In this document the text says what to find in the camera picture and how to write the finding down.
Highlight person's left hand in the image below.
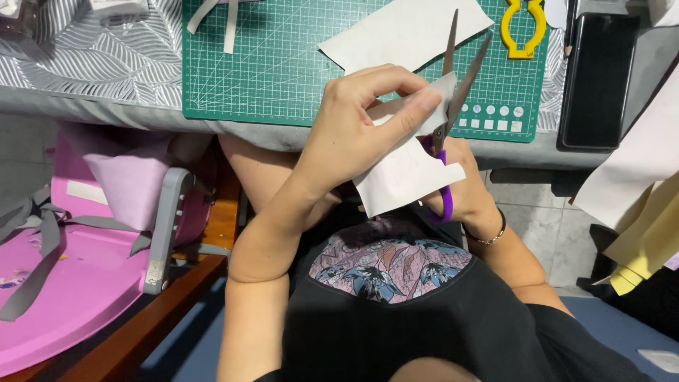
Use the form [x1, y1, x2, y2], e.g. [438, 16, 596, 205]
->
[294, 64, 444, 200]

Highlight person's right hand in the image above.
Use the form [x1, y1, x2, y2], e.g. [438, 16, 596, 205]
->
[419, 137, 500, 226]

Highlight white cut paper piece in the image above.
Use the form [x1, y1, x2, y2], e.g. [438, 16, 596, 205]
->
[353, 71, 468, 219]

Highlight purple handled scissors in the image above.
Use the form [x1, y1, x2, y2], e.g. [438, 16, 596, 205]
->
[422, 8, 494, 225]

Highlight black wrist band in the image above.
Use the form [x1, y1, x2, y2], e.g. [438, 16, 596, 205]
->
[463, 207, 508, 243]

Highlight black printed shirt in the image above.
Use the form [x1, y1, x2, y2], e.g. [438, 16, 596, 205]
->
[254, 199, 658, 382]

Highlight large white paper sheet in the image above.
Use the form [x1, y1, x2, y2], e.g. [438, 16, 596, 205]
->
[318, 0, 495, 76]

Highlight yellow plastic tool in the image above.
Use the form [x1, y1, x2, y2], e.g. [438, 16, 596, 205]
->
[500, 0, 547, 60]

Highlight black smartphone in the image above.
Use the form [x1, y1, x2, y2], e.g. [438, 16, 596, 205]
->
[556, 13, 641, 154]

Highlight hanging white fabric sheet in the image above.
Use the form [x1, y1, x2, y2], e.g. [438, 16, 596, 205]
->
[572, 66, 679, 232]

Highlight blue seat cushion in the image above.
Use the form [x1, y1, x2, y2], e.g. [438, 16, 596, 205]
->
[137, 276, 679, 382]

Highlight hanging yellow fabric sheet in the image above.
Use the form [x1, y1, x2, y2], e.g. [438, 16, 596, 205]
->
[604, 170, 679, 297]

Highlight wooden pencil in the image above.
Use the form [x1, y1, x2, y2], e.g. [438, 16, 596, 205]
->
[563, 0, 577, 58]

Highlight green cutting mat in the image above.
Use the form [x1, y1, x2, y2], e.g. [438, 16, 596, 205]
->
[182, 0, 551, 143]

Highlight black bag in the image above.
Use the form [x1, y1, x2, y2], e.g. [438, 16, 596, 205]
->
[575, 223, 679, 341]

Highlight white paper strip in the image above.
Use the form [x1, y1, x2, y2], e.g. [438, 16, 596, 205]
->
[223, 0, 240, 55]
[187, 0, 221, 36]

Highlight small white paper scrap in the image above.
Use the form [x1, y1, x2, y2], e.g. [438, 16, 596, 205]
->
[638, 348, 679, 374]

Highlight white paper corner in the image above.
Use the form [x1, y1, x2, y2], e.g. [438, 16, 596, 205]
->
[647, 0, 679, 28]

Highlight pink child booster seat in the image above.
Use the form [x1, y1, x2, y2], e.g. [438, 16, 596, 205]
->
[0, 125, 218, 377]

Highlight grey leaf patterned tablecloth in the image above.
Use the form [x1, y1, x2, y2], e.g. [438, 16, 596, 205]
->
[0, 0, 679, 172]

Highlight white flat packet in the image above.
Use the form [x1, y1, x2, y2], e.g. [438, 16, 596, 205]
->
[87, 0, 150, 20]

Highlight clear plastic bag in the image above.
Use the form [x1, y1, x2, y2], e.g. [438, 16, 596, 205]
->
[0, 0, 56, 60]

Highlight grey seat strap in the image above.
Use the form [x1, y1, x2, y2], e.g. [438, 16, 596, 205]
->
[0, 186, 156, 322]

